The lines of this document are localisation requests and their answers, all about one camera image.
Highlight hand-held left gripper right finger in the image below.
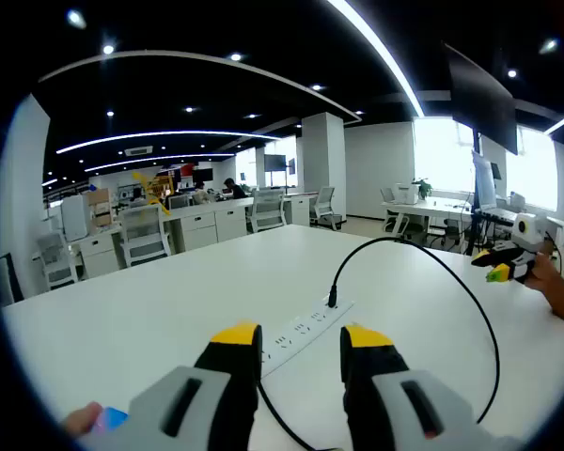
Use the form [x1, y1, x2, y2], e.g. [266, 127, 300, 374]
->
[339, 321, 523, 451]

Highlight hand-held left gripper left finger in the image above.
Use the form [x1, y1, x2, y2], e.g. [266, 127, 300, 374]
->
[77, 320, 264, 451]

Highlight white power strip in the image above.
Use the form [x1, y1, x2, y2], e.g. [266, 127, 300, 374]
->
[258, 299, 356, 380]

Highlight black USB data cable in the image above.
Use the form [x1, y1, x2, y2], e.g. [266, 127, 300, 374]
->
[257, 236, 501, 451]

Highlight small white office desk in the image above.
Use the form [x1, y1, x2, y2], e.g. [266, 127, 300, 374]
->
[380, 196, 476, 236]

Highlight white drawer desk row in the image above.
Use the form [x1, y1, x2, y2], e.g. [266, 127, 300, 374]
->
[77, 192, 311, 279]

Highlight person's right hand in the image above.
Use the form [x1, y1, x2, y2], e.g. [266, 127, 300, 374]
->
[525, 251, 564, 306]

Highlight person's left hand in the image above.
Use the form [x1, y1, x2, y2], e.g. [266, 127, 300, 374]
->
[60, 401, 105, 438]

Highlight white panel on stand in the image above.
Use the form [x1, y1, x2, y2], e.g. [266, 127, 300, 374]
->
[471, 149, 499, 212]

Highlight green potted plant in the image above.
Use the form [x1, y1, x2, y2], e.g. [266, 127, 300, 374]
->
[412, 177, 434, 201]

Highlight white printer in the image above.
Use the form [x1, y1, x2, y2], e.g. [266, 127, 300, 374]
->
[393, 182, 422, 205]

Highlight large black screen on stand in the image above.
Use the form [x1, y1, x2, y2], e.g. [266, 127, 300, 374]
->
[443, 41, 520, 257]

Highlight white office chair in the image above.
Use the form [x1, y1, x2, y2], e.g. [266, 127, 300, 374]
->
[245, 187, 287, 235]
[308, 186, 345, 231]
[118, 204, 173, 269]
[36, 232, 80, 291]

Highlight white cabinet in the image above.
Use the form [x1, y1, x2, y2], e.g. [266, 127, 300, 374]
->
[59, 194, 90, 243]

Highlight brown cardboard box stack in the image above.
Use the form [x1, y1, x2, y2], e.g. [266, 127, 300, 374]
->
[86, 187, 113, 230]

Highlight small black monitor on stand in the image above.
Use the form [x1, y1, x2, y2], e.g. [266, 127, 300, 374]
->
[262, 153, 296, 188]

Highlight yellow metal frame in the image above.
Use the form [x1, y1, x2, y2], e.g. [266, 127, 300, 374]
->
[130, 170, 172, 217]

